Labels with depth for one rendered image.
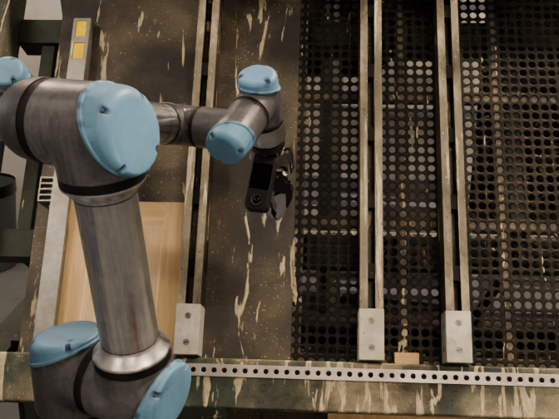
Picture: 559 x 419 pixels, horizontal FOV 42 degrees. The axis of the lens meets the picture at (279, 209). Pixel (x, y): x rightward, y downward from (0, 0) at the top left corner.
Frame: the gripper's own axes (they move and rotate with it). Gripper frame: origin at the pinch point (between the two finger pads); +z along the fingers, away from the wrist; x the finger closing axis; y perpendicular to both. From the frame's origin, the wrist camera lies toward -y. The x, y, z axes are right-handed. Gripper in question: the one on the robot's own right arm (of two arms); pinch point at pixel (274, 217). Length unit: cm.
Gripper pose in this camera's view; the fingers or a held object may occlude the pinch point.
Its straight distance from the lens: 156.7
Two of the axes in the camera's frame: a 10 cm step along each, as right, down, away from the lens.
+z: 1.0, 7.1, 7.0
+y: 2.0, -7.1, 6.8
